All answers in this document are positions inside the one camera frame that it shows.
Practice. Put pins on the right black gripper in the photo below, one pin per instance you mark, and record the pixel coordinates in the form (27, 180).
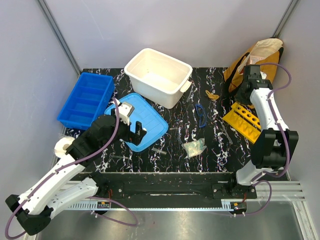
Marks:
(239, 98)

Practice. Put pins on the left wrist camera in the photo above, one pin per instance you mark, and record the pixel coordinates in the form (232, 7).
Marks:
(125, 110)

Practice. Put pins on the light blue plastic lid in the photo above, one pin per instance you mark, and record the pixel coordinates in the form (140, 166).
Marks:
(151, 121)

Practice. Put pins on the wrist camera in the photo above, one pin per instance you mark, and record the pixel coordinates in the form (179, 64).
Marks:
(125, 110)
(262, 77)

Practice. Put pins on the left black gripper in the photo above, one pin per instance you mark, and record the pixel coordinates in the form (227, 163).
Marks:
(139, 133)

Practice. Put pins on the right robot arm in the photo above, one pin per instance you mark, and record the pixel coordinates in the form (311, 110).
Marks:
(272, 152)

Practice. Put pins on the blue divided organizer tray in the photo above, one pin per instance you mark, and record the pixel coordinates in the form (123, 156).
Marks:
(87, 101)

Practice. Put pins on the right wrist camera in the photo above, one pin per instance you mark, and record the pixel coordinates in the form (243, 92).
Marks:
(262, 77)

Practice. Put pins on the white tape roll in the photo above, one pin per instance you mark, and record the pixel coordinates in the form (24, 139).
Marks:
(61, 146)

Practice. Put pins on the packet of gloves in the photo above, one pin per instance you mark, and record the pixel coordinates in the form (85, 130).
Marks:
(194, 148)

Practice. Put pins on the blue safety glasses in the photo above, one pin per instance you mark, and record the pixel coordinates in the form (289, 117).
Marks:
(202, 116)

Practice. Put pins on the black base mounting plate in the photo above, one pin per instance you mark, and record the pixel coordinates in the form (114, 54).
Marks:
(170, 190)

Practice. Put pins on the white plastic tub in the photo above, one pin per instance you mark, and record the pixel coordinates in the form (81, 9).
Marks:
(159, 77)

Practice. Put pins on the yellow test tube rack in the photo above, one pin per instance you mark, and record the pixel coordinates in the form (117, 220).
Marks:
(245, 122)

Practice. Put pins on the yellow canvas tote bag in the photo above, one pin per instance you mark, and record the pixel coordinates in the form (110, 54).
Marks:
(270, 50)

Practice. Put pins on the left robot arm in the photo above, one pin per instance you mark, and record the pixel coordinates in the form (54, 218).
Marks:
(35, 208)

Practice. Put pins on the box inside tote bag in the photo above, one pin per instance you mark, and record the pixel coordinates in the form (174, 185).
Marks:
(254, 59)

